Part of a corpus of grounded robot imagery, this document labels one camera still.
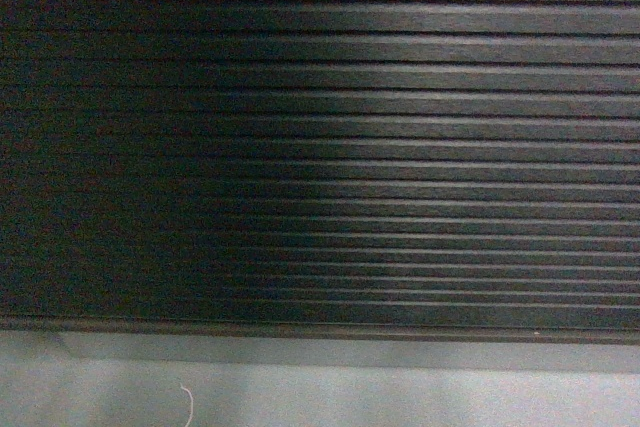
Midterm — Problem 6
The white thread scrap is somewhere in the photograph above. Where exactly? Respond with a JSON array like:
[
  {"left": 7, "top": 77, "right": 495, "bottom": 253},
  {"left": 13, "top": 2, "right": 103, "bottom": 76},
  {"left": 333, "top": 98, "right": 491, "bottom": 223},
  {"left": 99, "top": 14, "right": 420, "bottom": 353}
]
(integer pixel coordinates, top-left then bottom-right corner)
[{"left": 180, "top": 383, "right": 195, "bottom": 427}]

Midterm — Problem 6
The black checkout counter cabinet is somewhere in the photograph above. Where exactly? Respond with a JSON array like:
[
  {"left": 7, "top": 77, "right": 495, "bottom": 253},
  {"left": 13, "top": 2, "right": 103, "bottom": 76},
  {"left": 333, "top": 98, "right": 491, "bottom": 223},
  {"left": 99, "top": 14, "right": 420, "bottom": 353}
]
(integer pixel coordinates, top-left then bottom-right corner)
[{"left": 1, "top": 0, "right": 639, "bottom": 373}]

